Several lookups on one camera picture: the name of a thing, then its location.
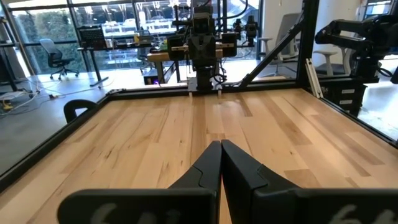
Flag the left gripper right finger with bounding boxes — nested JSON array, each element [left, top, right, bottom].
[[221, 139, 299, 224]]

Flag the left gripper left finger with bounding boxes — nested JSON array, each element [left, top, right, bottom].
[[169, 141, 222, 224]]

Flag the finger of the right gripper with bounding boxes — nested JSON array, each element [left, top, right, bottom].
[[202, 37, 215, 60], [190, 37, 203, 60]]

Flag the wooden background table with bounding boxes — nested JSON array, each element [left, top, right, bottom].
[[146, 51, 224, 84]]

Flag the black computer tower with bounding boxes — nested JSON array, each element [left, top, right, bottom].
[[143, 68, 162, 85]]

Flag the black standing desk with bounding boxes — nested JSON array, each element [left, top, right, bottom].
[[76, 43, 156, 88]]

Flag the white office chair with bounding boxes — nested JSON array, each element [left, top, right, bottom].
[[257, 12, 301, 68], [312, 49, 354, 77]]

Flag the black perforated box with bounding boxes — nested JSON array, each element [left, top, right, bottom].
[[77, 26, 108, 50]]

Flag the white aluminium profiles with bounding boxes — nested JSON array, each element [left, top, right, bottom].
[[304, 57, 325, 99]]

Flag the black labelled cabinet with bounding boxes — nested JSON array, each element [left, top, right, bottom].
[[320, 77, 368, 118]]

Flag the grey office chair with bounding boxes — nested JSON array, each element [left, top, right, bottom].
[[39, 38, 80, 81]]

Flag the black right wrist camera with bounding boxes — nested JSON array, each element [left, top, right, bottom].
[[192, 14, 216, 35]]

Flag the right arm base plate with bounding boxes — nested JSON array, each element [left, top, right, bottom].
[[187, 77, 224, 93]]

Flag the black aluminium table frame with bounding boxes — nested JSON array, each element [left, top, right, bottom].
[[0, 0, 398, 194]]

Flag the black loop handle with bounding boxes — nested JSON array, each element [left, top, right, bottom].
[[63, 99, 98, 124]]

